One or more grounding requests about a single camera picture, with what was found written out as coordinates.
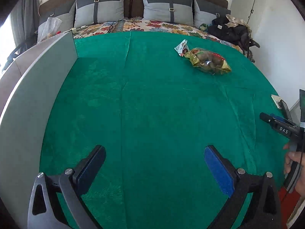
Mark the grey curtain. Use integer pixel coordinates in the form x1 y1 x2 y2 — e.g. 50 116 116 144
10 0 40 53

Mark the grey pillow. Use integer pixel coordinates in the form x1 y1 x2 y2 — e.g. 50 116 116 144
74 0 128 28
38 1 77 37
193 0 231 25
141 0 194 25

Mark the beige patterned cloth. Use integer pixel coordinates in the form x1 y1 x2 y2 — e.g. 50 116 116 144
225 14 252 32

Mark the person's right hand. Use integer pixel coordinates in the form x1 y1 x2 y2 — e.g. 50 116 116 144
283 143 303 175

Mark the white plastic bag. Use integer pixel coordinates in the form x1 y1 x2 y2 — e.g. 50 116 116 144
37 17 62 44

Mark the black clothes pile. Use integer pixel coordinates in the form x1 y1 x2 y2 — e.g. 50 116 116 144
207 17 250 46

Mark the beige phone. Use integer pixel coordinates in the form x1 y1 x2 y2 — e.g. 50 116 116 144
271 94 283 109

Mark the brown headboard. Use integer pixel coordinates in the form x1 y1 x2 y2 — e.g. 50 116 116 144
38 0 229 25

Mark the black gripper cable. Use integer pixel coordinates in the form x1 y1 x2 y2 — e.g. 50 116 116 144
281 129 305 201

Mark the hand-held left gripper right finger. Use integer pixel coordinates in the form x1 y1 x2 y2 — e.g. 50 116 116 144
204 145 283 229

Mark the small torn wrapper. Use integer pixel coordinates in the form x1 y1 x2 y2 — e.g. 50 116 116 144
175 39 190 57

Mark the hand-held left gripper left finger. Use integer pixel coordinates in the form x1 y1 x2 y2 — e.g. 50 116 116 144
27 145 106 229

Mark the floral bedsheet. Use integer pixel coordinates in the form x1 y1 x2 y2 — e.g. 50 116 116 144
73 18 243 53

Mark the grey board panel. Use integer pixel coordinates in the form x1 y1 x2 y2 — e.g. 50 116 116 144
0 31 79 220

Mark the black phone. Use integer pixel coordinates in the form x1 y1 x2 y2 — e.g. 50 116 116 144
279 99 296 124

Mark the wall cable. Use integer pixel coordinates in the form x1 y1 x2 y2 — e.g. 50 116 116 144
246 0 260 25

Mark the gold bag of nuts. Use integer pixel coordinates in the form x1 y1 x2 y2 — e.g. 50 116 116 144
185 48 232 75

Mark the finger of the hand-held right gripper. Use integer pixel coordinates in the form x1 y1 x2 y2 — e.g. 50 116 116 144
270 115 297 127
260 112 299 139

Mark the green blanket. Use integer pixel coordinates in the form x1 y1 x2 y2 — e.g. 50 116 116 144
39 30 293 229

